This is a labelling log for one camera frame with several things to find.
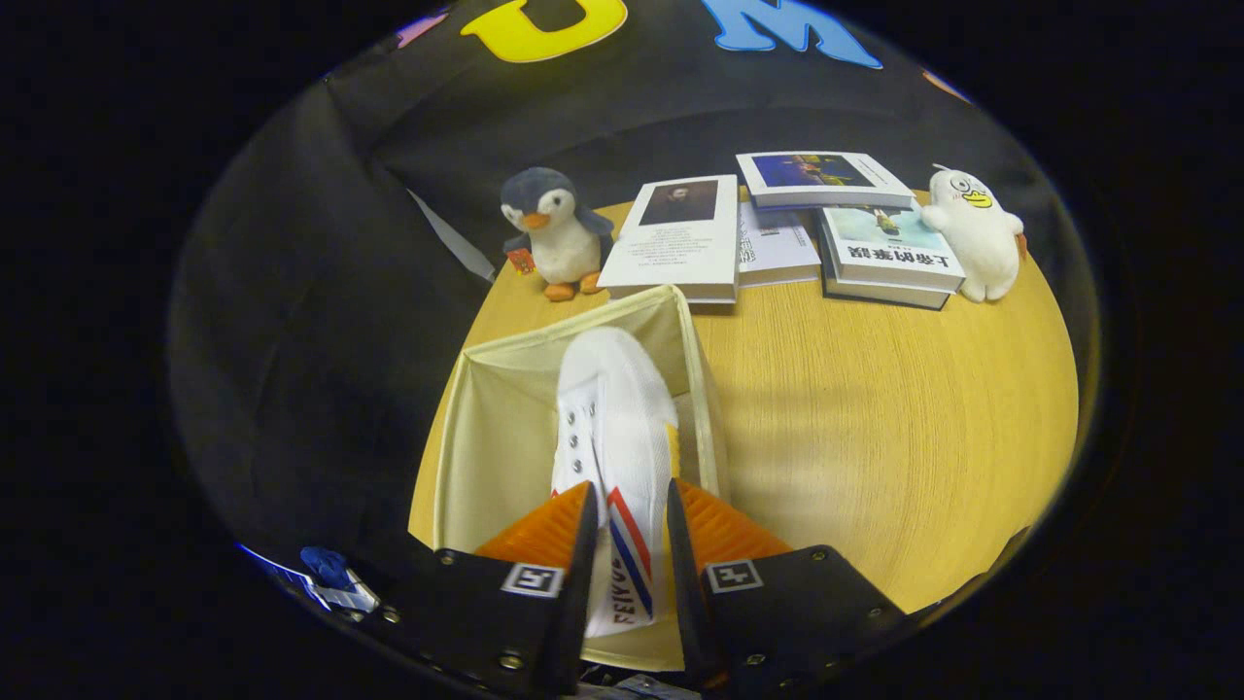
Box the thick dark-edged book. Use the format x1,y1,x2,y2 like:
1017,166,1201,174
821,275,951,312

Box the white shoe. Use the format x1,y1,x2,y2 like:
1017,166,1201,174
550,326,681,639

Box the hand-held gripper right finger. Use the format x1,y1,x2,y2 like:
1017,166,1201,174
666,477,910,686

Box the book with pale blue cover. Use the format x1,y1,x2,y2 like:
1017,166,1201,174
819,204,966,293

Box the beige fabric storage box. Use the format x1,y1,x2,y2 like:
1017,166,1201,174
432,285,730,672

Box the white duck plush toy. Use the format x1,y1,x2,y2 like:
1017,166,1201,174
920,163,1027,303

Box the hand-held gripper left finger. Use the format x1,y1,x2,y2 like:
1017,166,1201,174
355,480,600,696

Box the white book with portrait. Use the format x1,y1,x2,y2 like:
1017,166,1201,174
597,174,742,304

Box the grey penguin plush toy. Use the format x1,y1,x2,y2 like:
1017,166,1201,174
500,167,616,302

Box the thin white booklet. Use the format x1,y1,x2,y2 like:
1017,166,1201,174
737,201,823,288

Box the small blue object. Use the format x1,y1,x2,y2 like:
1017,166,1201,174
296,546,382,615

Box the book with dark blue picture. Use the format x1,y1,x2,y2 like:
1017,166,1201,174
736,151,915,212

